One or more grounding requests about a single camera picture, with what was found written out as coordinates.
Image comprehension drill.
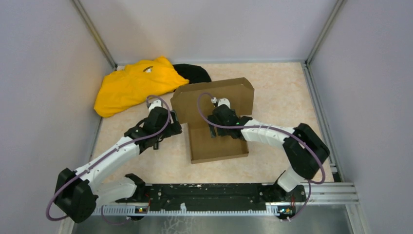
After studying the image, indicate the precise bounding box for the aluminium frame rail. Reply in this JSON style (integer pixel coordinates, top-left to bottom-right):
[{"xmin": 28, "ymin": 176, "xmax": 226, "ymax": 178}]
[{"xmin": 66, "ymin": 182, "xmax": 359, "ymax": 216}]

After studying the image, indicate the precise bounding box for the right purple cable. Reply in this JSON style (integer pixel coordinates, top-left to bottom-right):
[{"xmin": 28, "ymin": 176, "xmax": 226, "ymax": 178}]
[{"xmin": 197, "ymin": 92, "xmax": 326, "ymax": 222}]

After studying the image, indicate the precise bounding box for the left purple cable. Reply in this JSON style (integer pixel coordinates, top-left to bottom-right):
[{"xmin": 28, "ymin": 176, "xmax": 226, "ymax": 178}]
[{"xmin": 45, "ymin": 95, "xmax": 171, "ymax": 226}]

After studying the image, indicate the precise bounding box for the purple cable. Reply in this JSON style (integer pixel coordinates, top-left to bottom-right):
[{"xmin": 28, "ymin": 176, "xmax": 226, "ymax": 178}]
[
  {"xmin": 197, "ymin": 92, "xmax": 326, "ymax": 222},
  {"xmin": 45, "ymin": 95, "xmax": 171, "ymax": 226}
]

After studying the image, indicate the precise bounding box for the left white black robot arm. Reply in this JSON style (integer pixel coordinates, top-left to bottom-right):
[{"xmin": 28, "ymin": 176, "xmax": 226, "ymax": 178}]
[{"xmin": 51, "ymin": 106, "xmax": 182, "ymax": 223}]

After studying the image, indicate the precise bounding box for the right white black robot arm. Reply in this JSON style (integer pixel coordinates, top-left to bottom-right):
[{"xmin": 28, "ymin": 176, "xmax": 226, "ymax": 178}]
[{"xmin": 205, "ymin": 104, "xmax": 330, "ymax": 201}]

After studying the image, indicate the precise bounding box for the yellow shirt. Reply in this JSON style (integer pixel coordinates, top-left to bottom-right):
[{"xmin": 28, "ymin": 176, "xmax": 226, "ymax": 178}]
[{"xmin": 94, "ymin": 56, "xmax": 189, "ymax": 117}]

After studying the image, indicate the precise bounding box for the brown cardboard box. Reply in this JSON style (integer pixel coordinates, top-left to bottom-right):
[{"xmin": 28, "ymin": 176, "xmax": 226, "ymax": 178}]
[{"xmin": 170, "ymin": 78, "xmax": 254, "ymax": 164}]

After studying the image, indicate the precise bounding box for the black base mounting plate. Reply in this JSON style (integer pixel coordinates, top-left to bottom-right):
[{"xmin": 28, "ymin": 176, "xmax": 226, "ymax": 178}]
[{"xmin": 117, "ymin": 183, "xmax": 306, "ymax": 212}]

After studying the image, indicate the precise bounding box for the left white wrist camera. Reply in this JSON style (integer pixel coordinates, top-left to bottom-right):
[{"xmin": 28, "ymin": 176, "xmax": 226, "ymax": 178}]
[{"xmin": 147, "ymin": 99, "xmax": 164, "ymax": 112}]

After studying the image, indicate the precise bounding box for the black cloth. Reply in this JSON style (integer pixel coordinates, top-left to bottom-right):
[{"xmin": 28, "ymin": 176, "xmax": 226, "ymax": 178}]
[{"xmin": 173, "ymin": 63, "xmax": 211, "ymax": 84}]

